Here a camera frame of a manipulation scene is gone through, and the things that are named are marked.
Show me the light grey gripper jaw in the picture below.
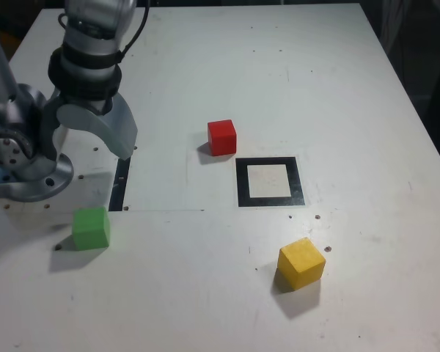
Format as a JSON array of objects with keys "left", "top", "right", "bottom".
[{"left": 56, "top": 92, "right": 139, "bottom": 161}]

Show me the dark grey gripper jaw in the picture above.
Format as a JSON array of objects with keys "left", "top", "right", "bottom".
[{"left": 40, "top": 92, "right": 66, "bottom": 164}]

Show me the green cube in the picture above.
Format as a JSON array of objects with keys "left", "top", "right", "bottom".
[{"left": 72, "top": 206, "right": 111, "bottom": 252}]

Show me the red cube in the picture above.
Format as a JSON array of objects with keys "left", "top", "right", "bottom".
[{"left": 207, "top": 119, "right": 238, "bottom": 158}]

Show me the yellow cube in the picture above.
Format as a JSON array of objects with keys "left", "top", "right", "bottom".
[{"left": 276, "top": 237, "right": 327, "bottom": 293}]

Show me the black tape square outline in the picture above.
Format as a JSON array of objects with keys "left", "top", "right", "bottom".
[{"left": 235, "top": 156, "right": 306, "bottom": 208}]

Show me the black tape strip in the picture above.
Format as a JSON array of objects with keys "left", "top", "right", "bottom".
[{"left": 109, "top": 155, "right": 132, "bottom": 212}]

